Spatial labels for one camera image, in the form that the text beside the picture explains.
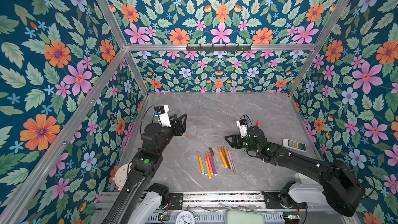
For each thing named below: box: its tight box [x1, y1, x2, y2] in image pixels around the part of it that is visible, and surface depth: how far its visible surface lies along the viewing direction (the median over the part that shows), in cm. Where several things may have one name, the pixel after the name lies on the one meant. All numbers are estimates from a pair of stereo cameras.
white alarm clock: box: [175, 210, 195, 224], surface depth 68 cm
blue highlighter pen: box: [201, 152, 208, 176], surface depth 86 cm
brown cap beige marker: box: [208, 146, 219, 171], surface depth 90 cm
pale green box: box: [225, 209, 266, 224], surface depth 69 cm
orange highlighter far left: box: [197, 150, 205, 175], surface depth 87 cm
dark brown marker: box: [220, 146, 232, 170], surface depth 88 cm
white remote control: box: [281, 137, 307, 152], surface depth 92 cm
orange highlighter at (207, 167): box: [204, 154, 212, 179], surface depth 85 cm
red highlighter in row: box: [206, 152, 214, 175], surface depth 86 cm
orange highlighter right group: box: [217, 146, 228, 169], surface depth 89 cm
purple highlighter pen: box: [210, 157, 218, 177], surface depth 86 cm
